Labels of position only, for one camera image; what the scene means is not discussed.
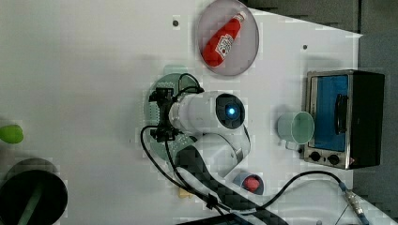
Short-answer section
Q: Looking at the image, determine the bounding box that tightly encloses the pink strawberry toy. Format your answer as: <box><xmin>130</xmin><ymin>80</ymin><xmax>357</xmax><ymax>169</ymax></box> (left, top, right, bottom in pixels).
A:
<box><xmin>243</xmin><ymin>176</ymin><xmax>260</xmax><ymax>192</ymax></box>

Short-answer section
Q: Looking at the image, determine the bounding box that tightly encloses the peeled banana toy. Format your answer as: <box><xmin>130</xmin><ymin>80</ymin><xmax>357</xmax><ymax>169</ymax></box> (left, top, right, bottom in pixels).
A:
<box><xmin>178</xmin><ymin>187</ymin><xmax>193</xmax><ymax>199</ymax></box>

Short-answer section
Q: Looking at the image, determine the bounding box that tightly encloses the blue bowl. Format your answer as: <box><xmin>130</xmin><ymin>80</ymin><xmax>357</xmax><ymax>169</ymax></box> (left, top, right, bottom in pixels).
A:
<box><xmin>233</xmin><ymin>172</ymin><xmax>264</xmax><ymax>195</ymax></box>

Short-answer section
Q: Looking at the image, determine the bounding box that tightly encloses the black toaster oven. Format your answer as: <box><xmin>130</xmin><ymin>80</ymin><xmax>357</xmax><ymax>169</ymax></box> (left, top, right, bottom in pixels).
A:
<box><xmin>303</xmin><ymin>69</ymin><xmax>385</xmax><ymax>170</ymax></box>

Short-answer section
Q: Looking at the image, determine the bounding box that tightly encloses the grey round plate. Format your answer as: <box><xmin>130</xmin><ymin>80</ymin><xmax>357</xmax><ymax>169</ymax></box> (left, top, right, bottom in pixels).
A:
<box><xmin>196</xmin><ymin>0</ymin><xmax>259</xmax><ymax>76</ymax></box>

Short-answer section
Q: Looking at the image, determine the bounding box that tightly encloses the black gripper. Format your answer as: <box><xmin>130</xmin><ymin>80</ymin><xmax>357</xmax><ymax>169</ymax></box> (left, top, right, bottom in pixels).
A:
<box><xmin>148</xmin><ymin>87</ymin><xmax>179</xmax><ymax>143</ymax></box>

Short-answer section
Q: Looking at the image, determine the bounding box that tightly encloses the green round object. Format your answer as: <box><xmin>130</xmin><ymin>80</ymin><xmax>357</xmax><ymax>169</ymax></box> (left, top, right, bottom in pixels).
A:
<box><xmin>0</xmin><ymin>125</ymin><xmax>23</xmax><ymax>144</ymax></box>

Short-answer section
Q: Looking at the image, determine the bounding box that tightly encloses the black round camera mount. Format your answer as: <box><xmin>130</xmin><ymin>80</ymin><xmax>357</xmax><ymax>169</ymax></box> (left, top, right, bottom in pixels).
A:
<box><xmin>1</xmin><ymin>158</ymin><xmax>69</xmax><ymax>225</ymax></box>

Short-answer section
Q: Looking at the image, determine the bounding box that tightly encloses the mint green plastic strainer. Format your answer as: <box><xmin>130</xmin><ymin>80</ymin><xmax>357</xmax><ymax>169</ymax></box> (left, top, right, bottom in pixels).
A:
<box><xmin>144</xmin><ymin>66</ymin><xmax>204</xmax><ymax>161</ymax></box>

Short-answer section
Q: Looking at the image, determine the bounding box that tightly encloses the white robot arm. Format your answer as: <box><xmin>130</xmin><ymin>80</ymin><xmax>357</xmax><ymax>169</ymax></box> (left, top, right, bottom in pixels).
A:
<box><xmin>148</xmin><ymin>86</ymin><xmax>288</xmax><ymax>225</ymax></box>

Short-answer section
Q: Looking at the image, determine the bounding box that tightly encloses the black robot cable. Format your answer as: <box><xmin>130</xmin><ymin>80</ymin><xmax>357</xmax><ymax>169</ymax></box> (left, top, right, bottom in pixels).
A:
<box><xmin>140</xmin><ymin>72</ymin><xmax>374</xmax><ymax>225</ymax></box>

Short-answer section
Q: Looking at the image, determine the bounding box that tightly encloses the red ketchup bottle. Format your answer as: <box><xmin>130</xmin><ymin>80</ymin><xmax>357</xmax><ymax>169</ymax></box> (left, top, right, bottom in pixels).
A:
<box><xmin>202</xmin><ymin>11</ymin><xmax>247</xmax><ymax>68</ymax></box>

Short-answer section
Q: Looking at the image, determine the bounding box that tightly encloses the mint green cup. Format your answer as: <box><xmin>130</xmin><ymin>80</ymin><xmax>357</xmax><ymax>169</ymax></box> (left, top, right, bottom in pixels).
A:
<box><xmin>277</xmin><ymin>112</ymin><xmax>314</xmax><ymax>150</ymax></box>

